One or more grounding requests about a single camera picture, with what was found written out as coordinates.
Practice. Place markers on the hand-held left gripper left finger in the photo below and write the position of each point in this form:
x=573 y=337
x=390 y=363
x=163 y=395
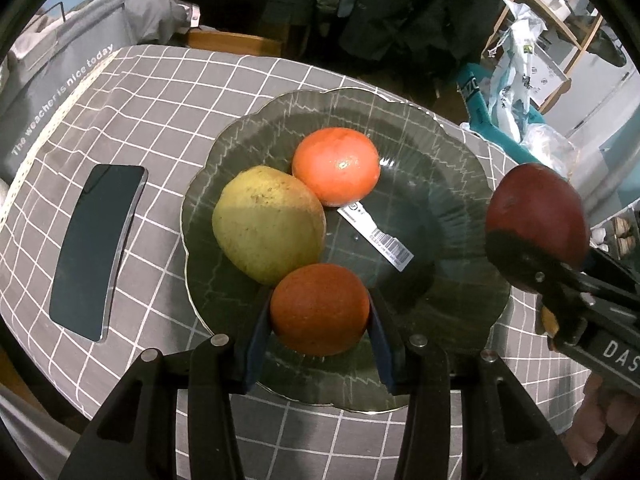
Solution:
x=255 y=345

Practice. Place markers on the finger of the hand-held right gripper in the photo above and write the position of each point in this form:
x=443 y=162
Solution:
x=520 y=260
x=610 y=270

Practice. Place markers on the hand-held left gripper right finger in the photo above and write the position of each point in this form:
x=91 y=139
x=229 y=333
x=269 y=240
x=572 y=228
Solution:
x=382 y=345

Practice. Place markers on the red apple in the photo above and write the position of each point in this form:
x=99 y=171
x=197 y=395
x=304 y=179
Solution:
x=537 y=200

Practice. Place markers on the small tangerine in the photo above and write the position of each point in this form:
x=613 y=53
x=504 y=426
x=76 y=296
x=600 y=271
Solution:
x=320 y=310

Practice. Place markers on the green glass plate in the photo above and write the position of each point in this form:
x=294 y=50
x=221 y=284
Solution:
x=440 y=220

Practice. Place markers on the yellow pear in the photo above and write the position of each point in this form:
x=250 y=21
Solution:
x=267 y=225

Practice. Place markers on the medium orange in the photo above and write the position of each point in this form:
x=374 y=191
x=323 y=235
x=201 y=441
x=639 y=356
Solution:
x=335 y=166

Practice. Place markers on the person's right hand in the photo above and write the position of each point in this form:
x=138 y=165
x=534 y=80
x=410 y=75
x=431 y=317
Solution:
x=600 y=420

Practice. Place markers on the clear plastic bag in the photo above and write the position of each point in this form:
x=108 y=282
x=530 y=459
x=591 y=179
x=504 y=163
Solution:
x=547 y=147

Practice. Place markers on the teal plastic crate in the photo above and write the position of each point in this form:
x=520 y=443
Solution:
x=475 y=100

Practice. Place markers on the white printed box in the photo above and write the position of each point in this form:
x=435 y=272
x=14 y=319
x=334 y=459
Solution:
x=550 y=77

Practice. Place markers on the black smartphone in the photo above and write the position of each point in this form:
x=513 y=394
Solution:
x=92 y=250

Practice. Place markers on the wooden shelf rack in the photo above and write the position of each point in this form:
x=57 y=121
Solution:
x=560 y=30

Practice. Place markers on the grey checked tablecloth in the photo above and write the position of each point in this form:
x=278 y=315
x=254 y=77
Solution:
x=150 y=110

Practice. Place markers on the black coat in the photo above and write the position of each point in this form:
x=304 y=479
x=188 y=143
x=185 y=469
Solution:
x=390 y=20

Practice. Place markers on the wooden drawer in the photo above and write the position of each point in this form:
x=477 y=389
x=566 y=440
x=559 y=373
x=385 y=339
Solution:
x=235 y=40

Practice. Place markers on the grey fabric hamper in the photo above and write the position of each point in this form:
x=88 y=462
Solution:
x=55 y=70

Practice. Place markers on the grey clothes pile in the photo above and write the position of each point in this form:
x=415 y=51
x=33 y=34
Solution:
x=155 y=10

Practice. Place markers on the white cloth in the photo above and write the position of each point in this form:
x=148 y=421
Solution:
x=35 y=42

